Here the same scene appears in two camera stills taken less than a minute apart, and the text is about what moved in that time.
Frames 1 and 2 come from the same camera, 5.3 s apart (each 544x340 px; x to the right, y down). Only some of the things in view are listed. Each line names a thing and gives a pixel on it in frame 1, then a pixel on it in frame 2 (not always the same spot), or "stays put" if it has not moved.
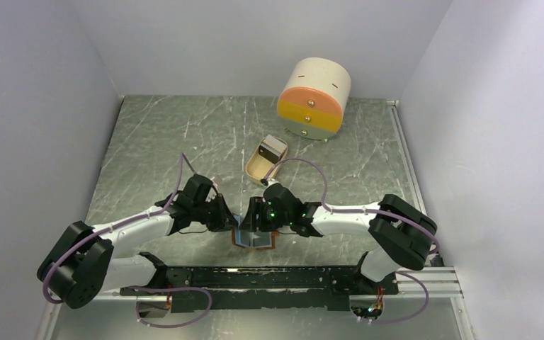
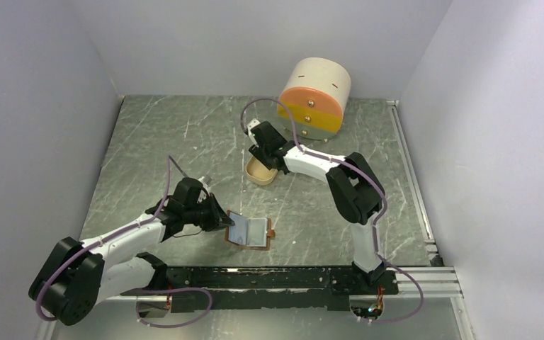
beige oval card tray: x=258 y=166 stays put
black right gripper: x=256 y=205 to x=258 y=153
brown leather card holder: x=261 y=239 stays put
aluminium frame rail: x=426 y=282 stays put
